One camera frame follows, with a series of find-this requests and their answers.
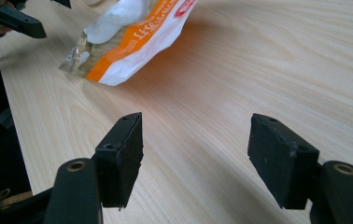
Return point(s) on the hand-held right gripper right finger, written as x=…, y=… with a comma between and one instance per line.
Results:
x=277, y=161

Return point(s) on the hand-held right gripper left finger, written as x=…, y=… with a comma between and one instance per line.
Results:
x=120, y=161

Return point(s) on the orange and white powder bag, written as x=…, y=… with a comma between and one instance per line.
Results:
x=140, y=40

